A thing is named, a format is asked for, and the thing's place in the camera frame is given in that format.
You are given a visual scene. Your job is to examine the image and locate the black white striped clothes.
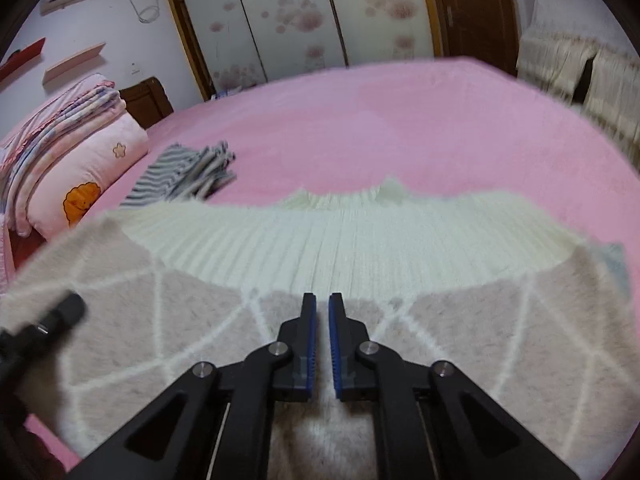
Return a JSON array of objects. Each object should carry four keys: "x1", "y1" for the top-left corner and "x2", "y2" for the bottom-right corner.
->
[{"x1": 119, "y1": 141, "x2": 238, "y2": 208}]

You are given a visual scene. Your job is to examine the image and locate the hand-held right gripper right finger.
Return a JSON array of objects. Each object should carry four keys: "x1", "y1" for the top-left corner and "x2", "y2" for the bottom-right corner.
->
[{"x1": 327, "y1": 292, "x2": 581, "y2": 480}]

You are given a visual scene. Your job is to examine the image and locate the floral sliding door wardrobe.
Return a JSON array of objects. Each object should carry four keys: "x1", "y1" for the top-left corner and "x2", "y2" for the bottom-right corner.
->
[{"x1": 159, "y1": 0, "x2": 446, "y2": 102}]

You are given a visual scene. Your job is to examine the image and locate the white lace cover cloth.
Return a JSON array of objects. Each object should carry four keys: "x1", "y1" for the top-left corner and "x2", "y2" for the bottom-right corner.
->
[{"x1": 530, "y1": 0, "x2": 640, "y2": 61}]

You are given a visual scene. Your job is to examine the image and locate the red wall shelf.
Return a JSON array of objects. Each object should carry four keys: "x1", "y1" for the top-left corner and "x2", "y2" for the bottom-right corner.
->
[{"x1": 0, "y1": 37, "x2": 46, "y2": 82}]

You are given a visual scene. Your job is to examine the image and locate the white power cord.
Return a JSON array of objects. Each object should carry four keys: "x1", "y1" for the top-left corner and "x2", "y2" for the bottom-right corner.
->
[{"x1": 126, "y1": 0, "x2": 162, "y2": 24}]

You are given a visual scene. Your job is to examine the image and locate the light wooden wall shelf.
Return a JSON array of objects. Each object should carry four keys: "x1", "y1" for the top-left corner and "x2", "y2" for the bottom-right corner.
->
[{"x1": 42, "y1": 42, "x2": 107, "y2": 86}]

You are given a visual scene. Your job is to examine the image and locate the pink cartoon print pillow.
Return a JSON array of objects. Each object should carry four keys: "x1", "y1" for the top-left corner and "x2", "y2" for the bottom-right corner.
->
[{"x1": 15, "y1": 110, "x2": 151, "y2": 241}]

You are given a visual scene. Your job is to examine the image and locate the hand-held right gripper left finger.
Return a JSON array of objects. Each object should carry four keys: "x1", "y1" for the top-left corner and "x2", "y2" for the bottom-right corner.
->
[{"x1": 65, "y1": 292, "x2": 318, "y2": 480}]

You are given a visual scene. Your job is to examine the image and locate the grey diamond pattern knit sweater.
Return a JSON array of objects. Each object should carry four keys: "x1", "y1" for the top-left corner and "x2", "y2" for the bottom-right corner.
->
[{"x1": 0, "y1": 175, "x2": 632, "y2": 480}]

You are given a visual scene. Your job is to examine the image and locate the brown wooden door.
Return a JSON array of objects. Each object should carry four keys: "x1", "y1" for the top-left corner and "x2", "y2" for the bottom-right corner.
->
[{"x1": 430, "y1": 0, "x2": 523, "y2": 77}]

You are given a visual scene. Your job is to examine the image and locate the pink plush bed blanket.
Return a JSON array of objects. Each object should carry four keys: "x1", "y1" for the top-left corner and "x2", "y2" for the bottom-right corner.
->
[{"x1": 22, "y1": 55, "x2": 640, "y2": 471}]

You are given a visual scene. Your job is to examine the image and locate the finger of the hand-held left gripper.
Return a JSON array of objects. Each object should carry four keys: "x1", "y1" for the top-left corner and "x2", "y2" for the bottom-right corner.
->
[{"x1": 20, "y1": 291, "x2": 87, "y2": 348}]

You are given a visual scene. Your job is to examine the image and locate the dark wooden headboard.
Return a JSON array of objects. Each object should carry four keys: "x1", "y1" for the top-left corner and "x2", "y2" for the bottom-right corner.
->
[{"x1": 119, "y1": 76, "x2": 175, "y2": 130}]

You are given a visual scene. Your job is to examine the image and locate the cream pleated furniture cover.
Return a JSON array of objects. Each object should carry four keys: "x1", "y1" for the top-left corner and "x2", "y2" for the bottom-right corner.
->
[{"x1": 515, "y1": 30, "x2": 640, "y2": 171}]

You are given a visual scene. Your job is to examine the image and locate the folded striped quilt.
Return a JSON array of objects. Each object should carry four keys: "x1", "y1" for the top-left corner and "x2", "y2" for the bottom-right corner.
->
[{"x1": 0, "y1": 72, "x2": 128, "y2": 211}]

